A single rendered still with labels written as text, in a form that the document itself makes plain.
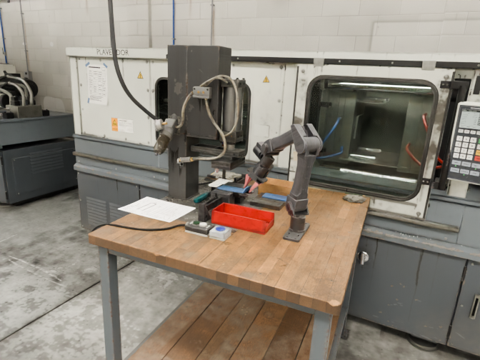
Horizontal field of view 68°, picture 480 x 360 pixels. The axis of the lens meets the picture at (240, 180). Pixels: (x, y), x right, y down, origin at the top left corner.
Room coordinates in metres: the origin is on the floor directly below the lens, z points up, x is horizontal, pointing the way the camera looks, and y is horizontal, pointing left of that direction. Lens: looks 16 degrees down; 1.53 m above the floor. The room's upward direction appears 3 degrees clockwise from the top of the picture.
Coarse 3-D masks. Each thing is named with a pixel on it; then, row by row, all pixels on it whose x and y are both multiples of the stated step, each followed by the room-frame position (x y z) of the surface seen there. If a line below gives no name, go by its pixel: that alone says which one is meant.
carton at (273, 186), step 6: (270, 180) 1.98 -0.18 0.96; (276, 180) 1.97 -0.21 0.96; (282, 180) 1.95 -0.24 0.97; (264, 186) 1.87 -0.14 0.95; (270, 186) 1.86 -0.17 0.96; (276, 186) 1.85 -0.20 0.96; (282, 186) 1.83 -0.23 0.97; (288, 186) 1.94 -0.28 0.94; (258, 192) 1.89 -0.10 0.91; (264, 192) 1.87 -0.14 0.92; (270, 192) 1.86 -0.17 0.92; (276, 192) 1.84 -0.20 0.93; (282, 192) 1.83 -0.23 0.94; (288, 192) 1.82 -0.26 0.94
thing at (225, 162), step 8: (200, 144) 1.81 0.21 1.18; (208, 144) 1.79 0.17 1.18; (232, 144) 1.68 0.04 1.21; (208, 152) 1.71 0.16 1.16; (216, 152) 1.69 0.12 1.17; (232, 152) 1.66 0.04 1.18; (240, 152) 1.67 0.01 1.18; (216, 160) 1.64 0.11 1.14; (224, 160) 1.64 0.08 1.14; (232, 160) 1.65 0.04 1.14; (240, 160) 1.70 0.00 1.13; (216, 168) 1.62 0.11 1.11; (224, 168) 1.60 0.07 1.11; (232, 168) 1.62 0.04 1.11
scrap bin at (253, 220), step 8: (216, 208) 1.49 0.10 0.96; (224, 208) 1.56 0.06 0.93; (232, 208) 1.54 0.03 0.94; (240, 208) 1.53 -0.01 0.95; (248, 208) 1.51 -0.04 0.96; (216, 216) 1.44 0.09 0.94; (224, 216) 1.43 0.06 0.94; (232, 216) 1.41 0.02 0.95; (240, 216) 1.40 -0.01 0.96; (248, 216) 1.51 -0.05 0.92; (256, 216) 1.49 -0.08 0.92; (264, 216) 1.48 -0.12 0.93; (272, 216) 1.47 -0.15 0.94; (224, 224) 1.43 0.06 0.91; (232, 224) 1.41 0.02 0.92; (240, 224) 1.40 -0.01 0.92; (248, 224) 1.39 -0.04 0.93; (256, 224) 1.37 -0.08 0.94; (264, 224) 1.36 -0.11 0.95; (272, 224) 1.45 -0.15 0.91; (256, 232) 1.37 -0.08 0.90; (264, 232) 1.36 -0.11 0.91
